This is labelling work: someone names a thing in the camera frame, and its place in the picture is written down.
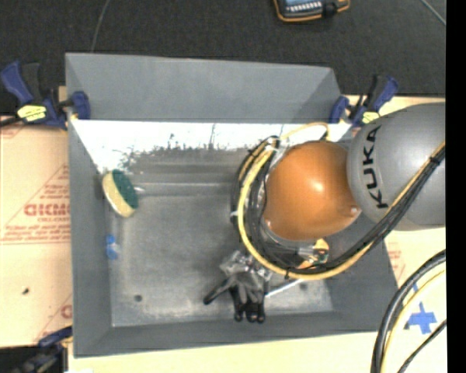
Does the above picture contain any grey metal bin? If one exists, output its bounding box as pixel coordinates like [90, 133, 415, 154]
[64, 52, 399, 357]

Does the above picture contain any yellow and green sponge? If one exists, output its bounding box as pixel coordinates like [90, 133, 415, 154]
[102, 169, 140, 218]

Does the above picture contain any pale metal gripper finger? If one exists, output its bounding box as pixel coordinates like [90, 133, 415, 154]
[220, 251, 254, 278]
[250, 264, 274, 288]

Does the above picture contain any black glove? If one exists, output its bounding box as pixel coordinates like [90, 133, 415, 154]
[202, 273, 268, 324]

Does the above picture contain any brown cardboard board, red print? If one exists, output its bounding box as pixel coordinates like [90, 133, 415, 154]
[0, 85, 447, 350]

